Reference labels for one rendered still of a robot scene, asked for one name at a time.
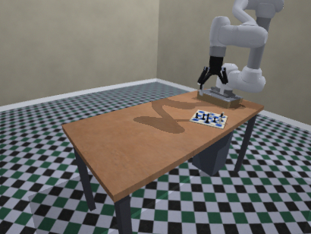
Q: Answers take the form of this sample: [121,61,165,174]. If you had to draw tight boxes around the blue and white chessboard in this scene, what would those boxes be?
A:
[189,110,227,129]

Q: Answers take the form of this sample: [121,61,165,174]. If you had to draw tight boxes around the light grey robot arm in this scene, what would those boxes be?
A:
[209,0,284,98]

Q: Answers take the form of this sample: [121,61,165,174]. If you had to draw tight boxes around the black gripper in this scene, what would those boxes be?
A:
[197,56,228,96]

